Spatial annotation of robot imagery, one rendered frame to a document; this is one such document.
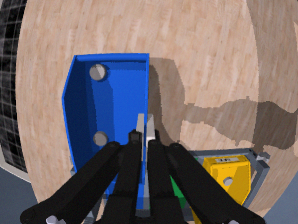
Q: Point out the blue bin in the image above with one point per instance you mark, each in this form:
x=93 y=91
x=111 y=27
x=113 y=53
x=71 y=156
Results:
x=110 y=105

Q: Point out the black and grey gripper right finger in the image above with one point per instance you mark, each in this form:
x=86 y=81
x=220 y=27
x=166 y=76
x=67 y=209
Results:
x=208 y=199

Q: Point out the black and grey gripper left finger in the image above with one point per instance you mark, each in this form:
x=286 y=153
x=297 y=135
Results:
x=73 y=201

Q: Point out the yellow bin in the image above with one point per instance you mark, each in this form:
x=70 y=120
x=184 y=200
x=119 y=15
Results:
x=227 y=167

